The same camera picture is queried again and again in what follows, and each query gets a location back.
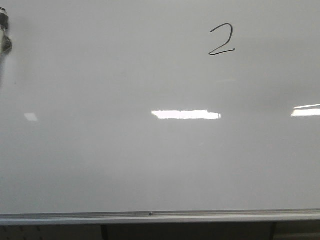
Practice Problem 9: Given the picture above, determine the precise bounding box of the black and white whiteboard marker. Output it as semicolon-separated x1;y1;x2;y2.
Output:
0;7;13;56

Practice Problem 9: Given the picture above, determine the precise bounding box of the white whiteboard with aluminium frame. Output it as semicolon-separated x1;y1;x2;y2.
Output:
0;0;320;226

